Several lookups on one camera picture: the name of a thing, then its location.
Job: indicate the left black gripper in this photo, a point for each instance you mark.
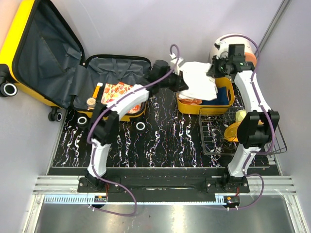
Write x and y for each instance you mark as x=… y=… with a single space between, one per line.
x=180 y=84

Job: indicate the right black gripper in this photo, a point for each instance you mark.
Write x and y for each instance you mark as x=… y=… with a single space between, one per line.
x=212 y=72

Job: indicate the white garment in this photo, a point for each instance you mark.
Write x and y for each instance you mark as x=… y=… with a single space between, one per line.
x=201 y=86

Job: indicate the navy blue garment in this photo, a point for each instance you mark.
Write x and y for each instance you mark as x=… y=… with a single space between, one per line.
x=222 y=98

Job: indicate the yellow Pikachu suitcase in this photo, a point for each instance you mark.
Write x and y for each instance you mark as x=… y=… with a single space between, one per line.
x=43 y=57

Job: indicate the orange printed cloth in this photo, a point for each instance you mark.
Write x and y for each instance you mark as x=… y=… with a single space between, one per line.
x=190 y=101

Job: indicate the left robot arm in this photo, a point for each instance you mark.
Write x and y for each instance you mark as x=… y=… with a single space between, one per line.
x=106 y=117

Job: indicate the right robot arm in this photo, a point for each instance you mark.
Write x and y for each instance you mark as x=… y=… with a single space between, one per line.
x=258 y=126

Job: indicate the yellow plastic basket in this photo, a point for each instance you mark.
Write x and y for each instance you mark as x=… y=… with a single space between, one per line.
x=210 y=109

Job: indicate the white pink drawer cabinet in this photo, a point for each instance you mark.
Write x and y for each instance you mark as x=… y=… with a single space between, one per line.
x=235 y=38

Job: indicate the pale green cup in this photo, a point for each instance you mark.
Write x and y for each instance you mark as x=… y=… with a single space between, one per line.
x=240 y=115

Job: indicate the black marble pattern mat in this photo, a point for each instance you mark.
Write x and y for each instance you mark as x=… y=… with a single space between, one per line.
x=172 y=139

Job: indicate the floral orange pouch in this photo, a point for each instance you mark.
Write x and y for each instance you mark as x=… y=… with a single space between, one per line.
x=113 y=91

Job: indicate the yellow ceramic dish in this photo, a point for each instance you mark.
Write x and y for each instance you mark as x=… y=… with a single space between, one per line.
x=231 y=133

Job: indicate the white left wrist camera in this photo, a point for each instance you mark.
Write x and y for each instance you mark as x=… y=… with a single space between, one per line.
x=176 y=63

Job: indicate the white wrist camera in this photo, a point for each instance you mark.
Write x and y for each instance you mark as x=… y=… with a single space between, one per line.
x=221 y=46
x=176 y=63

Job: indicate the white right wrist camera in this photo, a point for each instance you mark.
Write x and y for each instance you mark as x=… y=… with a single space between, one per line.
x=221 y=46

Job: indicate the orange strap wristwatch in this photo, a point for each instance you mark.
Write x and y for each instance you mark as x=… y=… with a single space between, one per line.
x=92 y=100

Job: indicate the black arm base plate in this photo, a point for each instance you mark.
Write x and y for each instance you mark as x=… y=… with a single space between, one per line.
x=209 y=180

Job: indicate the aluminium frame rail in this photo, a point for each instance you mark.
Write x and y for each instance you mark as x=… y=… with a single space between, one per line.
x=63 y=190

